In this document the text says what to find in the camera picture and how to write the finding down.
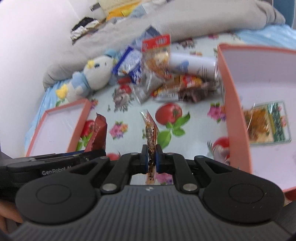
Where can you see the blue and white snack packet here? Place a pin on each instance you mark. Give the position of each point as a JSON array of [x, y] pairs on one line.
[[129, 60]]

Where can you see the red-edged spicy strip packet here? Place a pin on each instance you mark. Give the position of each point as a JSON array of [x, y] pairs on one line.
[[166, 95]]

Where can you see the red sausage stick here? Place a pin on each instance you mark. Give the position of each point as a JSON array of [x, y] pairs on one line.
[[123, 81]]

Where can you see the grey blanket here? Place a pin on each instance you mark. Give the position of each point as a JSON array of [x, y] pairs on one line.
[[196, 18]]

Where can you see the yellow pillow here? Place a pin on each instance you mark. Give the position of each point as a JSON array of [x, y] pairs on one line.
[[120, 11]]

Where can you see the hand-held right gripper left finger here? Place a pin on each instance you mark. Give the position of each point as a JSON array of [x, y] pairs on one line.
[[145, 160]]

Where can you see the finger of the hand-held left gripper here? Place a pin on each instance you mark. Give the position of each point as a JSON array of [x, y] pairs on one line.
[[92, 155]]

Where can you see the clear orange strip snack packet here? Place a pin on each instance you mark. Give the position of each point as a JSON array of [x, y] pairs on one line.
[[150, 129]]

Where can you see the clear grey snack packet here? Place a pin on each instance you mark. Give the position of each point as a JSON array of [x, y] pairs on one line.
[[144, 90]]

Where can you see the red label clear snack packet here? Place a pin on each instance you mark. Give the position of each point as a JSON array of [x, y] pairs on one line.
[[157, 58]]

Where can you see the person's left hand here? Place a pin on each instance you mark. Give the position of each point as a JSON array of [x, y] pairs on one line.
[[9, 210]]

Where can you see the pale blue snack bag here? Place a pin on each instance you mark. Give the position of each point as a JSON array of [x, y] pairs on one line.
[[150, 32]]

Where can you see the light blue bedsheet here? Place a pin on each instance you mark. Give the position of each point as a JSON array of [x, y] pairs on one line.
[[266, 32]]

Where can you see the white spray bottle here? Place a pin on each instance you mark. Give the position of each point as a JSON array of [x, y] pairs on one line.
[[189, 61]]

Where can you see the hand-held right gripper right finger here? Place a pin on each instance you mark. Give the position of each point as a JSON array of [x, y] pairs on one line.
[[158, 160]]

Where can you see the brown snack packet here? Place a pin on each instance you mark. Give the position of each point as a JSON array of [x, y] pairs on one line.
[[196, 92]]

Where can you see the orange cardboard box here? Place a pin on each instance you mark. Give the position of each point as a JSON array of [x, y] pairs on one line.
[[266, 76]]

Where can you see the clear green-edged snack packet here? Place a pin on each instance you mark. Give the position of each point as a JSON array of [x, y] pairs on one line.
[[261, 122]]

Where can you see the orange box lid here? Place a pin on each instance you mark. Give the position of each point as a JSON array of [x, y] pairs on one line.
[[57, 125]]

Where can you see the dark red snack packet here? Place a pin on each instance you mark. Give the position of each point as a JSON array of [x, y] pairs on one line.
[[98, 132]]

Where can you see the white and blue plush toy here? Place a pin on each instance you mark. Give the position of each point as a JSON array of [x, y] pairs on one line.
[[97, 74]]

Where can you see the grey wall switch panel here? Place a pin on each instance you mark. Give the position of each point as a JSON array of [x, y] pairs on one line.
[[94, 7]]

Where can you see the floral printed sheet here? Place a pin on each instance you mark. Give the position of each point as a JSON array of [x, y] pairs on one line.
[[129, 111]]

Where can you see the pile of clothes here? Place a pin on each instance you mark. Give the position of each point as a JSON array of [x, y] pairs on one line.
[[83, 26]]

